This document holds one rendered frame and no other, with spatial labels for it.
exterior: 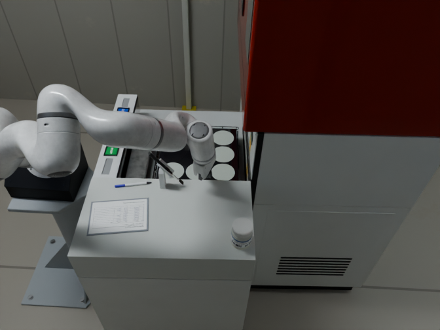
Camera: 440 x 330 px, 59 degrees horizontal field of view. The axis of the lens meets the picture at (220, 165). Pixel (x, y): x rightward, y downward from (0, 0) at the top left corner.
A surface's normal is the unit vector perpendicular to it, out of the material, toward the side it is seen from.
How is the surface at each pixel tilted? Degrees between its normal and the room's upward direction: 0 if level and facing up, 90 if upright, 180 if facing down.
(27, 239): 0
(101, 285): 90
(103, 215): 0
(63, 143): 49
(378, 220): 90
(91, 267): 90
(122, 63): 90
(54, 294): 0
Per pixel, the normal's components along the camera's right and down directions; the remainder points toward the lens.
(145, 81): -0.04, 0.73
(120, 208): 0.03, -0.69
